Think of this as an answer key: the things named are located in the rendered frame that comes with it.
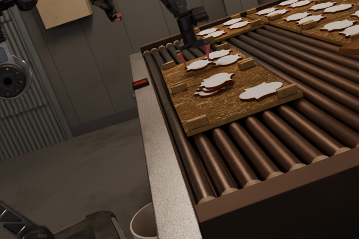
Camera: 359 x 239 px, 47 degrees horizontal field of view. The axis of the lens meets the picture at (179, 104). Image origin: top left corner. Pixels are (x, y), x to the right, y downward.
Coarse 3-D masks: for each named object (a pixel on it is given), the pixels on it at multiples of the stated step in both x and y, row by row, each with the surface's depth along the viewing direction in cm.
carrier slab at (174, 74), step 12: (192, 60) 194; (216, 60) 180; (240, 60) 168; (168, 72) 187; (180, 72) 181; (192, 72) 174; (204, 72) 169; (216, 72) 163; (228, 72) 158; (168, 84) 168; (192, 84) 158
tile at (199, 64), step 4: (200, 60) 185; (204, 60) 183; (192, 64) 183; (196, 64) 181; (200, 64) 179; (204, 64) 177; (208, 64) 177; (188, 68) 178; (192, 68) 176; (196, 68) 174; (200, 68) 173; (204, 68) 174
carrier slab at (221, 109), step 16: (256, 64) 156; (240, 80) 145; (256, 80) 139; (272, 80) 134; (176, 96) 150; (192, 96) 145; (224, 96) 134; (272, 96) 122; (288, 96) 118; (192, 112) 130; (208, 112) 126; (224, 112) 122; (240, 112) 118; (256, 112) 118; (208, 128) 117
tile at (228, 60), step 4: (228, 56) 177; (232, 56) 175; (236, 56) 173; (220, 60) 174; (224, 60) 172; (228, 60) 170; (232, 60) 168; (236, 60) 167; (216, 64) 171; (220, 64) 169; (224, 64) 167; (228, 64) 166; (232, 64) 166
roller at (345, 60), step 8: (256, 32) 221; (264, 32) 210; (280, 40) 188; (288, 40) 181; (296, 48) 171; (304, 48) 165; (312, 48) 159; (320, 56) 152; (328, 56) 146; (336, 56) 142; (344, 64) 136; (352, 64) 131
